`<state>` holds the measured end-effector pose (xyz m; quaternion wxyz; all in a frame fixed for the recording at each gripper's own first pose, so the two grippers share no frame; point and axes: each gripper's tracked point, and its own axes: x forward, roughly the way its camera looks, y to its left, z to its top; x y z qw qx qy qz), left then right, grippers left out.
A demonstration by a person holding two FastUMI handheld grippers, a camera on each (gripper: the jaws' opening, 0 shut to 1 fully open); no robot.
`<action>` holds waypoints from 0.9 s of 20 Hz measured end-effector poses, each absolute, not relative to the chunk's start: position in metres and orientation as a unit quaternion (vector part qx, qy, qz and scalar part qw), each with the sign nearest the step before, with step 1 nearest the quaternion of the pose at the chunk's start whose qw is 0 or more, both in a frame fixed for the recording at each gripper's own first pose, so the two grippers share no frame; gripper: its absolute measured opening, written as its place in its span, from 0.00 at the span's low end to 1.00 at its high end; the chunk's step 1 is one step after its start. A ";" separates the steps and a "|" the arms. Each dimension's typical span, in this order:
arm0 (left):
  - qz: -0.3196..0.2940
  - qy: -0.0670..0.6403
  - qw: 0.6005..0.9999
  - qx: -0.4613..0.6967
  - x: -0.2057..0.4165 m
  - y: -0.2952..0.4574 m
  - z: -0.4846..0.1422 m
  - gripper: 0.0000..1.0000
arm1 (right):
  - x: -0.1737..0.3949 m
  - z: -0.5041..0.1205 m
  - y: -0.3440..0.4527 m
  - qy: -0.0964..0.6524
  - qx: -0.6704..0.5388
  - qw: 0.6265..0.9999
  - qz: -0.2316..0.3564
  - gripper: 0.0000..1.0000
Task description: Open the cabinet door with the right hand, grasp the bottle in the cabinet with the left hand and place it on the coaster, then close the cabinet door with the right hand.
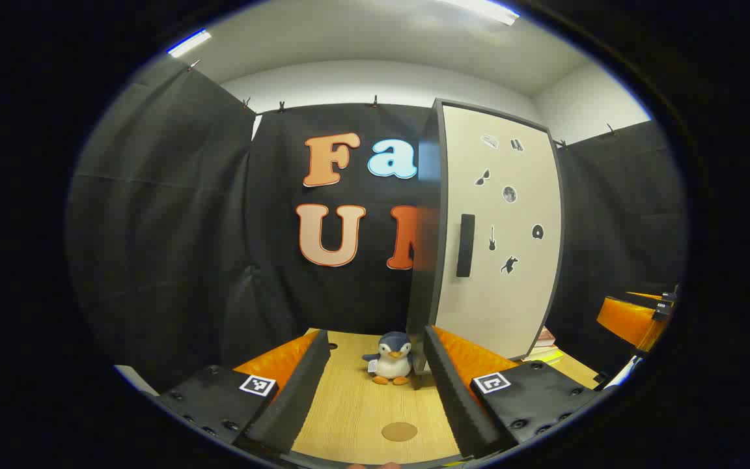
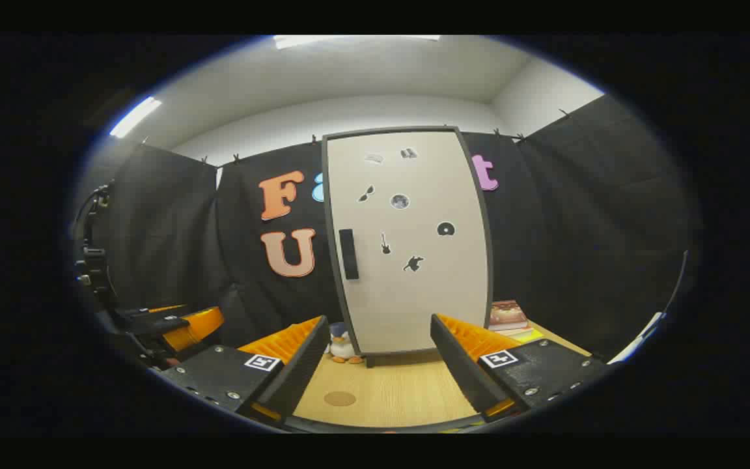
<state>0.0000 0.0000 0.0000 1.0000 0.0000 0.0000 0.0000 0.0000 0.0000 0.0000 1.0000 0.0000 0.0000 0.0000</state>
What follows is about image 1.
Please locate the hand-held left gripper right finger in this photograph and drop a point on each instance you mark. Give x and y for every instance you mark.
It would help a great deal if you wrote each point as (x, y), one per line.
(453, 397)

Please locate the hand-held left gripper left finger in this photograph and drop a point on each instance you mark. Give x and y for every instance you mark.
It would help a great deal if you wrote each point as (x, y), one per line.
(297, 397)

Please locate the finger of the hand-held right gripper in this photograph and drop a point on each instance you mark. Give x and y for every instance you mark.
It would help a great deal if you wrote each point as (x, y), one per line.
(645, 296)
(632, 320)

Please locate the white cabinet door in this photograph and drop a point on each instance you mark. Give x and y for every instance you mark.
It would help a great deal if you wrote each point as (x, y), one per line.
(512, 293)

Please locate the grey cabinet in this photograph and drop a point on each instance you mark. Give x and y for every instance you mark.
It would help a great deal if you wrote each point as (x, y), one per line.
(424, 260)

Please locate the penguin plush toy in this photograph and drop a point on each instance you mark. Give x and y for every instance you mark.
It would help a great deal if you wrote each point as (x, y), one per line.
(392, 358)

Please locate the stack of books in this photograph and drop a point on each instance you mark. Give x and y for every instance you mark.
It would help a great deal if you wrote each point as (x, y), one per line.
(544, 348)

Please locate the black backdrop cloth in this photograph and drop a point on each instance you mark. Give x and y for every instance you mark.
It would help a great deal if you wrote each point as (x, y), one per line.
(173, 228)

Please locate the wide ceiling light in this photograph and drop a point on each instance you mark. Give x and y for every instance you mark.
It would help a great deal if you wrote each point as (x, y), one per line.
(482, 10)

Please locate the long ceiling light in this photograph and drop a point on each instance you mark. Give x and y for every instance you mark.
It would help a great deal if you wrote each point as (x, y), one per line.
(188, 43)

